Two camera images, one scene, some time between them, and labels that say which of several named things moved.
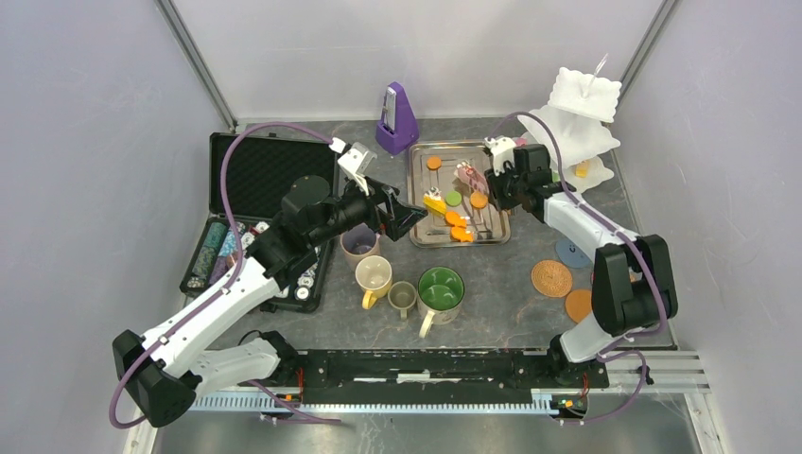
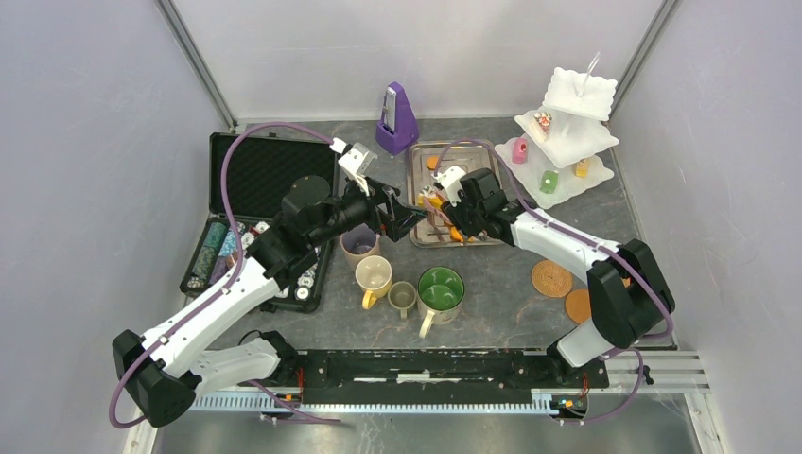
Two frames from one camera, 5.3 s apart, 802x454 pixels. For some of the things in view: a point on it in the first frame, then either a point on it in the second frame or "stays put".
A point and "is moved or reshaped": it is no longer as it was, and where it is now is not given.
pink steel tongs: x=472 y=175 is moved or reshaped
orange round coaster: x=579 y=304 stays put
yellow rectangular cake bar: x=582 y=169 stays put
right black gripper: x=495 y=185 to x=454 y=215
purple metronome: x=398 y=126 stays put
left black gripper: x=400 y=217 stays put
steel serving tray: x=446 y=178 stays put
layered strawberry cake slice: x=466 y=177 is moved or reshaped
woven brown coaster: x=551 y=278 stays put
